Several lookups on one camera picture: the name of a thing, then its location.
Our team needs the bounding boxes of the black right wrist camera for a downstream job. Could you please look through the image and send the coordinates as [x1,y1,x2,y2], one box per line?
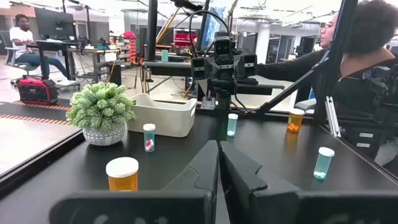
[213,30,234,58]

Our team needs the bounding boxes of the blue lit screen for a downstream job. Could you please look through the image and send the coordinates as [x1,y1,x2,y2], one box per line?
[198,6,226,52]

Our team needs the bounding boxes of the black vertical pillar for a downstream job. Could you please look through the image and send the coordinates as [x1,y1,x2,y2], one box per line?
[145,0,159,62]

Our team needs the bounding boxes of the potted green succulent plant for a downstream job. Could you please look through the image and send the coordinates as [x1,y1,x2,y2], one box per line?
[65,81,138,147]

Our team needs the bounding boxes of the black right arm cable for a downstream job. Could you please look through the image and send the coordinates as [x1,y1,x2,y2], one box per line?
[188,9,233,59]

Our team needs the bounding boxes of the red parts drawer rack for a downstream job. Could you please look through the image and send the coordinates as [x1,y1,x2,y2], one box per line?
[110,30,137,65]

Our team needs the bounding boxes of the grey office chair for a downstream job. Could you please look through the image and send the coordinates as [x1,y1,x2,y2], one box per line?
[2,30,40,85]

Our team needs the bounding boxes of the black standing desk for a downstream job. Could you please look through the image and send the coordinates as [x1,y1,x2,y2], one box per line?
[26,39,78,80]

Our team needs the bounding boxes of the teal bottle pink white pills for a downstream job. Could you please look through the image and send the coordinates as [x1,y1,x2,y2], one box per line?
[142,123,157,153]

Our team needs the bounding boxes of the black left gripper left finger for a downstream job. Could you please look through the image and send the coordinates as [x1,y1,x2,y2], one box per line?
[49,139,218,224]

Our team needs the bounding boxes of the white plastic bin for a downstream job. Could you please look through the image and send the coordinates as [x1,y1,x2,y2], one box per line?
[126,93,198,139]

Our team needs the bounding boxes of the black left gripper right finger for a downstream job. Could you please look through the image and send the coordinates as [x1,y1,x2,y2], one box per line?
[220,140,398,224]

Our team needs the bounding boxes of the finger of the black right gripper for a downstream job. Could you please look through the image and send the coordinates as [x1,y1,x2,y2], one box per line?
[191,55,224,81]
[223,54,259,81]

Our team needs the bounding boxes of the red toolbox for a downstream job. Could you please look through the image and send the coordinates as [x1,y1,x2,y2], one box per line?
[173,29,200,49]

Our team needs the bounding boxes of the person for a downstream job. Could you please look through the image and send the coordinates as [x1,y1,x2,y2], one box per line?
[256,0,398,175]
[8,13,68,79]

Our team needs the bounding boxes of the large orange pill bottle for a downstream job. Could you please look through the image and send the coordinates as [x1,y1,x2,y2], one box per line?
[105,156,140,192]
[287,108,305,133]

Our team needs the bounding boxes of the black computer monitor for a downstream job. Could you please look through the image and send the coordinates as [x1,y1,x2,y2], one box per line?
[33,7,77,41]

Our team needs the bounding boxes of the black mat with orange stripes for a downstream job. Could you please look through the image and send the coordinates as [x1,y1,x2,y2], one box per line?
[0,98,74,127]

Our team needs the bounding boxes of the red and black case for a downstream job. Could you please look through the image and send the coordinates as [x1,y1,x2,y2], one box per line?
[16,77,60,106]

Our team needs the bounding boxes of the black workbench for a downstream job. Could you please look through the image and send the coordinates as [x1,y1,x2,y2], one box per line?
[141,60,193,94]

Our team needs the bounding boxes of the silver aluminium extrusion bar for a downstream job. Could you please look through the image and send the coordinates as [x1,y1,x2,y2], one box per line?
[324,95,342,139]

